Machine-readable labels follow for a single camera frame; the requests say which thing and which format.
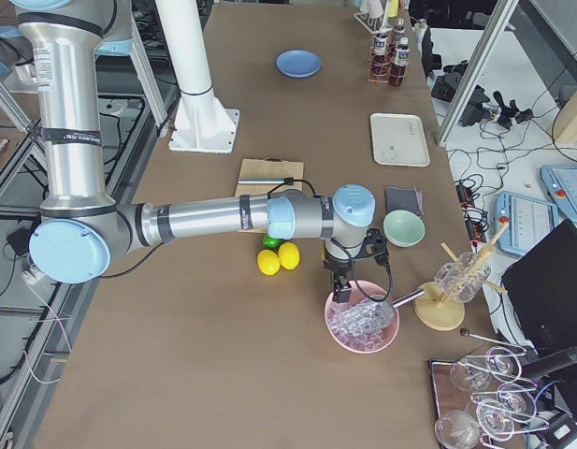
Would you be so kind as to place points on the grey folded cloth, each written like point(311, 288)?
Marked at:
point(408, 199)

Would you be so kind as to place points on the blue teach pendant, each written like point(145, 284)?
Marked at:
point(561, 185)
point(529, 221)

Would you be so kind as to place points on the dark labelled bottle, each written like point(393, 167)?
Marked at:
point(399, 31)
point(399, 65)

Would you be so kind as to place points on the cream rectangular tray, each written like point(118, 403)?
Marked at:
point(398, 140)

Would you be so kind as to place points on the copper wire bottle rack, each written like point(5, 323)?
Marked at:
point(388, 58)

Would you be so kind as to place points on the clear glass mug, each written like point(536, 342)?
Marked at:
point(458, 282)

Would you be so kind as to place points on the wooden mug tree stand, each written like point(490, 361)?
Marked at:
point(435, 309)

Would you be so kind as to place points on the blue plate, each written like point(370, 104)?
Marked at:
point(298, 64)

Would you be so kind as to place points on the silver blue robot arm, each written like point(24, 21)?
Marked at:
point(84, 229)

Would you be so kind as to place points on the clear plastic ice cubes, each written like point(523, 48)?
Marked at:
point(367, 343)

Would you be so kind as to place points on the black laptop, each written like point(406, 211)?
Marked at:
point(542, 287)

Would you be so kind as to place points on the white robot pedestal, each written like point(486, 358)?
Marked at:
point(202, 123)

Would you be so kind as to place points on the steel muddler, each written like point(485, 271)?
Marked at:
point(262, 181)

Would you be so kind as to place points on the green lime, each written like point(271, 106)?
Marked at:
point(271, 243)

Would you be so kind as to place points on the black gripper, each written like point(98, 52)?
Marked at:
point(335, 268)

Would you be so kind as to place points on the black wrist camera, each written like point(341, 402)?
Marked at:
point(374, 245)

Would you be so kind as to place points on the pink bowl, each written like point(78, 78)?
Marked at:
point(360, 290)

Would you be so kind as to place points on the wire wine glass rack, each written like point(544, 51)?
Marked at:
point(508, 386)

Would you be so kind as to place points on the mint green bowl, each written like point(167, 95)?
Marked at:
point(403, 228)

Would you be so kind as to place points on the metal ice scoop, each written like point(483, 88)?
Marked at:
point(370, 315)

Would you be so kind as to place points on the yellow lemon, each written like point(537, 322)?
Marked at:
point(268, 262)
point(289, 255)

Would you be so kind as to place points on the wooden cutting board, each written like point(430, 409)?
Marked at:
point(256, 169)

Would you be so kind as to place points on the dark bottle white label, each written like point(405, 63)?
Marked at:
point(378, 59)

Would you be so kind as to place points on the clear wine glass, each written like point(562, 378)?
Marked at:
point(494, 420)
point(457, 430)
point(470, 374)

